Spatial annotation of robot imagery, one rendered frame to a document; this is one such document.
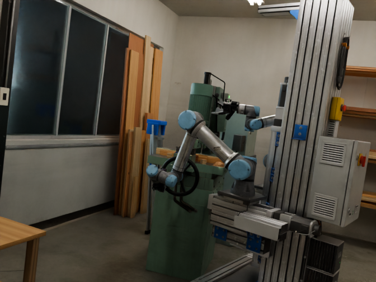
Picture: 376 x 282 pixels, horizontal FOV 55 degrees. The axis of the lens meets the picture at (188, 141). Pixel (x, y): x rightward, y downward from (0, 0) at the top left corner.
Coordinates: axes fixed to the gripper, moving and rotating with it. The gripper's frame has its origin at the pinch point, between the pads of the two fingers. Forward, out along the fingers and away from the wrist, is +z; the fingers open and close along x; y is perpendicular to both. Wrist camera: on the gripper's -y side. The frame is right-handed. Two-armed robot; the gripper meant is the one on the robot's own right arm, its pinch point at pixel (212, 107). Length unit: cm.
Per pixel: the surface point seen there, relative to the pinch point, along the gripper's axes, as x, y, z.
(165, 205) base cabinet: 55, -57, 25
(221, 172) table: 35.4, -31.8, -14.6
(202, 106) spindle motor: 0.0, -0.1, 8.4
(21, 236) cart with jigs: 143, 9, 65
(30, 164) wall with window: 45, -51, 151
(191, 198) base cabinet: 50, -50, 5
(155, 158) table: 34, -30, 38
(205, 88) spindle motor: -9.0, 11.1, 7.8
